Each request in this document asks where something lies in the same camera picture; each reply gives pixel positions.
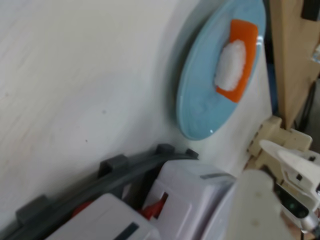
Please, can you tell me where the white paper-ringed train car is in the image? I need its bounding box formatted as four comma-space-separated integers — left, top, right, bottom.
142, 159, 237, 240

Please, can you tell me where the grey circular toy train track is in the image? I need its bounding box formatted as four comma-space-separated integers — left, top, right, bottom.
0, 143, 201, 240

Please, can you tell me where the red chain coupling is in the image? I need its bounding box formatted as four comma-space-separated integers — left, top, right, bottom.
71, 201, 94, 218
139, 192, 169, 222

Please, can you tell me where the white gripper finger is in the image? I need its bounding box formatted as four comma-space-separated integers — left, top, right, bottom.
222, 169, 298, 240
259, 139, 320, 201

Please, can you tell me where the orange salmon sushi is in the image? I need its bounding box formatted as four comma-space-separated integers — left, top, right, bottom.
213, 19, 259, 103

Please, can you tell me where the blue round dish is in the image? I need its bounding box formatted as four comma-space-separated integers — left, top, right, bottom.
175, 0, 267, 141

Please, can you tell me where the beige plywood bracket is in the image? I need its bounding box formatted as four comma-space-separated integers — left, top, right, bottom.
247, 116, 313, 181

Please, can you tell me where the brown wooden board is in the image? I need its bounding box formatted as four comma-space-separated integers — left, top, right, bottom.
268, 0, 320, 130

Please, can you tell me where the white dish train car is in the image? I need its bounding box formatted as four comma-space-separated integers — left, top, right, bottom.
44, 193, 161, 240

